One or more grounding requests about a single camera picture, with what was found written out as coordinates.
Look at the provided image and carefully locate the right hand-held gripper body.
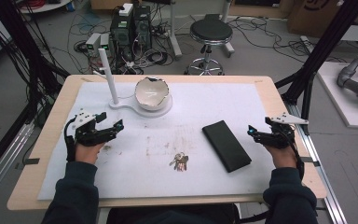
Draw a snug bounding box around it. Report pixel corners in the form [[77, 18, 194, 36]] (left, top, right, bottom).
[[255, 112, 310, 150]]

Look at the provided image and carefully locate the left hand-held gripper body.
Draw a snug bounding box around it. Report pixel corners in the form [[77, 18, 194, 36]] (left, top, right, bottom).
[[71, 109, 119, 147]]

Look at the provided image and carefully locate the person's left hand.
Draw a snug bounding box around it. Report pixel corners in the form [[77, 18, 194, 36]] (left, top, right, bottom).
[[74, 141, 105, 165]]

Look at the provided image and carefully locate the person's right hand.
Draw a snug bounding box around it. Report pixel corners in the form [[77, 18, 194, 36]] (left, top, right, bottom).
[[263, 143, 298, 170]]

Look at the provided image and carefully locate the black wallet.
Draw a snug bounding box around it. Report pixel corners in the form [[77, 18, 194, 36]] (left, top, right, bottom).
[[201, 119, 253, 174]]

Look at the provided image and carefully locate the white stand with pole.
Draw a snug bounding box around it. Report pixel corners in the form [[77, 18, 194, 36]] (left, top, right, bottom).
[[92, 48, 173, 119]]

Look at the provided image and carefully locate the white cracked egg-shaped bowl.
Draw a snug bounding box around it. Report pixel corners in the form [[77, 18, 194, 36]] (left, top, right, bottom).
[[133, 76, 171, 112]]

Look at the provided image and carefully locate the white table mat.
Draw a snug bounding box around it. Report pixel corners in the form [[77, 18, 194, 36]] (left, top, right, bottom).
[[36, 80, 289, 201]]

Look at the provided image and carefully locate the white platform board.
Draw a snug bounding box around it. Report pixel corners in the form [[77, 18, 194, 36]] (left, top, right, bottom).
[[316, 61, 358, 131]]

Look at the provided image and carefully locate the bunch of keys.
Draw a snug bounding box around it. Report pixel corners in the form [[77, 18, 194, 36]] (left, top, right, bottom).
[[168, 151, 190, 173]]

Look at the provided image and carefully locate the silver power supply unit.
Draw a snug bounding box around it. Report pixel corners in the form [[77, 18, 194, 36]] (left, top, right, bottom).
[[99, 33, 112, 52], [85, 32, 103, 58]]

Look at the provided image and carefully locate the white metal stand leg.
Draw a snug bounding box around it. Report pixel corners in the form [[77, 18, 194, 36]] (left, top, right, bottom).
[[167, 0, 184, 60], [221, 0, 236, 59]]

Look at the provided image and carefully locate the black computer tower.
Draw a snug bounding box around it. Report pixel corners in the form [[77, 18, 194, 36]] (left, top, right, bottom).
[[109, 12, 135, 62], [132, 4, 153, 51]]

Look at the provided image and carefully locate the person's dark clothed body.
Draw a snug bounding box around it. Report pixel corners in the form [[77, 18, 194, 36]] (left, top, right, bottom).
[[105, 203, 241, 224]]

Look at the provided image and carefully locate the black round stool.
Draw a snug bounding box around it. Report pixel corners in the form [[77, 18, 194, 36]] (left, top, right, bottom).
[[184, 18, 234, 77]]

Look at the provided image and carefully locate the white box on tower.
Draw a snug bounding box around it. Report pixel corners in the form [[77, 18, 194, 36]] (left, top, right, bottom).
[[117, 2, 134, 18]]

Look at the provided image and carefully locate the cardboard box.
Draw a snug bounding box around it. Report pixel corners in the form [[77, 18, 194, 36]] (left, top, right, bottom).
[[286, 0, 350, 39]]

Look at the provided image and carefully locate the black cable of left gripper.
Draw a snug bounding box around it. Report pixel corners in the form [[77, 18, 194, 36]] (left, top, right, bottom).
[[62, 115, 77, 163]]

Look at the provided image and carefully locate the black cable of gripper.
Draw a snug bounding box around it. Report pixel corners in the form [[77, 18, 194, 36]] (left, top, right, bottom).
[[62, 115, 77, 163], [287, 124, 306, 182]]

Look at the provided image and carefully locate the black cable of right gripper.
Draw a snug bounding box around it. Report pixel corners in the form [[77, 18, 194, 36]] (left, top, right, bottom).
[[287, 124, 306, 182]]

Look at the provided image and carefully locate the aluminium rail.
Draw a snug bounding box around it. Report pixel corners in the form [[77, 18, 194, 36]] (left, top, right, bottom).
[[286, 102, 350, 224], [0, 120, 35, 207]]

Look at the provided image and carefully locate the black frame strut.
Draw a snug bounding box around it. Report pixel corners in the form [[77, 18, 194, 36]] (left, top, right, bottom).
[[274, 0, 358, 105]]

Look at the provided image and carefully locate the black frame with cables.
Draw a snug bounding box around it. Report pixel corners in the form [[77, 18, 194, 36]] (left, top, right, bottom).
[[0, 0, 71, 105]]

